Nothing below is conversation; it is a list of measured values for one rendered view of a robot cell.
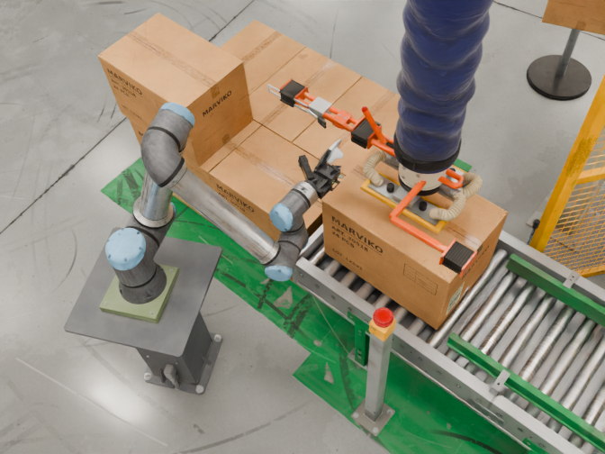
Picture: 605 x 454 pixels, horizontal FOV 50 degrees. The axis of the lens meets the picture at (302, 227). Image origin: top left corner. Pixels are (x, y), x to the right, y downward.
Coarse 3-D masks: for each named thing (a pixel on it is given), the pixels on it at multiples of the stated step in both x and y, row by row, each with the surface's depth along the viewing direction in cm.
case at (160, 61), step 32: (160, 32) 318; (192, 32) 316; (128, 64) 306; (160, 64) 305; (192, 64) 304; (224, 64) 303; (128, 96) 321; (160, 96) 293; (192, 96) 292; (224, 96) 306; (224, 128) 320; (192, 160) 321
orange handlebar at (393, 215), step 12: (312, 96) 249; (336, 108) 245; (336, 120) 240; (348, 120) 242; (384, 144) 233; (420, 180) 223; (444, 180) 223; (396, 216) 216; (408, 228) 212; (420, 240) 211; (432, 240) 209
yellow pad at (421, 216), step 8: (384, 176) 240; (368, 184) 239; (384, 184) 238; (392, 184) 234; (368, 192) 237; (376, 192) 236; (384, 192) 236; (392, 192) 235; (384, 200) 234; (392, 200) 234; (424, 200) 232; (408, 208) 231; (416, 208) 231; (424, 208) 228; (432, 208) 230; (408, 216) 231; (416, 216) 229; (424, 216) 229; (424, 224) 228; (432, 224) 227; (440, 224) 227
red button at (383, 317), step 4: (380, 308) 218; (384, 308) 217; (376, 312) 217; (380, 312) 217; (384, 312) 216; (388, 312) 216; (392, 312) 217; (376, 316) 216; (380, 316) 216; (384, 316) 216; (388, 316) 216; (392, 316) 215; (376, 320) 215; (380, 320) 215; (384, 320) 215; (388, 320) 215; (392, 320) 215; (376, 324) 215; (380, 324) 215; (384, 324) 215; (388, 324) 215
